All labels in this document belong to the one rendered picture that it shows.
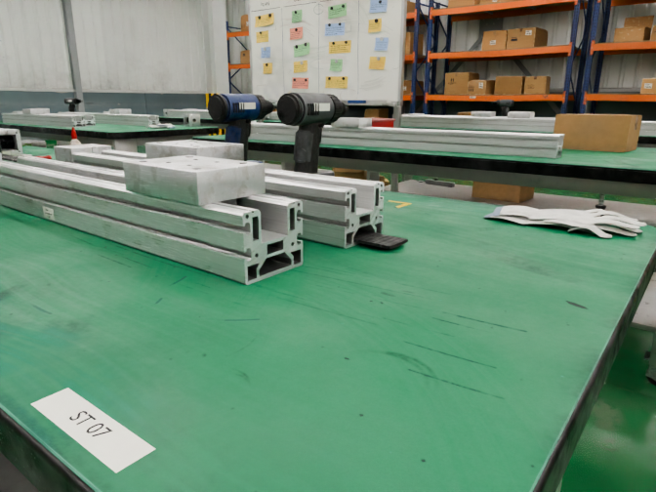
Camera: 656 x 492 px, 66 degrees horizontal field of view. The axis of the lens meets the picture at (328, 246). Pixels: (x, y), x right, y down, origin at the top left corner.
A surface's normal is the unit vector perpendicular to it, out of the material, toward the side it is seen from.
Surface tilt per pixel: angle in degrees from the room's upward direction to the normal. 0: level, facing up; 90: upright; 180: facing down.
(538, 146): 90
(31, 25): 90
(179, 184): 90
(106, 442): 0
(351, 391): 0
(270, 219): 90
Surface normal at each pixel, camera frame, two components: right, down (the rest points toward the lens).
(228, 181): 0.78, 0.18
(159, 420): 0.00, -0.96
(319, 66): -0.61, 0.22
